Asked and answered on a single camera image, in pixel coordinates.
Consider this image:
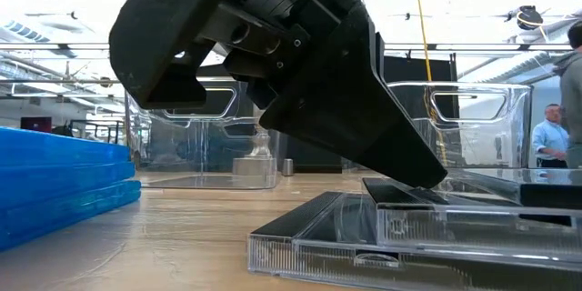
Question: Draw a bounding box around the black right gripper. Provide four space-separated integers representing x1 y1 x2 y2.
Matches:
199 0 449 190

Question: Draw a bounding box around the white shade table lamp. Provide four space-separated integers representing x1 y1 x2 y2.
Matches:
231 117 279 177

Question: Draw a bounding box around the black office furniture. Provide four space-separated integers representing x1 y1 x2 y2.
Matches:
52 119 126 146

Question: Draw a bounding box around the clear plastic bin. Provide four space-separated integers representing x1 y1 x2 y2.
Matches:
125 79 281 191
384 80 533 178

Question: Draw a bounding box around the dark red monitor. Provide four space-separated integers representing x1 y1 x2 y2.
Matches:
20 116 53 134

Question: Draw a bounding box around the black ceiling-hung device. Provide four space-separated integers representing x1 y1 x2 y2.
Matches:
507 5 545 32

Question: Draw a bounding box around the person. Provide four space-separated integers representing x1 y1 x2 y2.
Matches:
531 103 569 169
552 20 582 169

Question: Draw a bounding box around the yellow cable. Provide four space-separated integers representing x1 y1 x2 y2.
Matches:
411 0 449 167

